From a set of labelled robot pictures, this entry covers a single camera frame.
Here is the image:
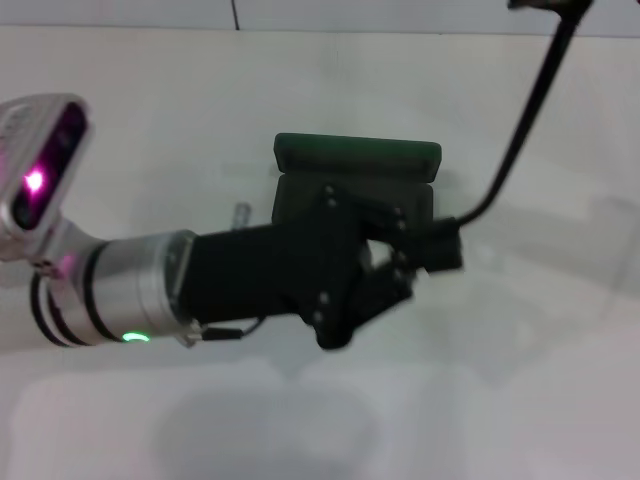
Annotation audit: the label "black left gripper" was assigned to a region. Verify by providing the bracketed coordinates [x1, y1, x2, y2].
[176, 182, 417, 351]

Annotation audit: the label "green glasses case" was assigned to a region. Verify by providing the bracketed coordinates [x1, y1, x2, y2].
[272, 132, 444, 236]

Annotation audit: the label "left arm cable with connector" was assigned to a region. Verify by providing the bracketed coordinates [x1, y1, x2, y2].
[192, 317, 264, 346]

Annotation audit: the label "black glasses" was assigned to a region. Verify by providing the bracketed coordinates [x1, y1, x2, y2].
[452, 0, 597, 227]

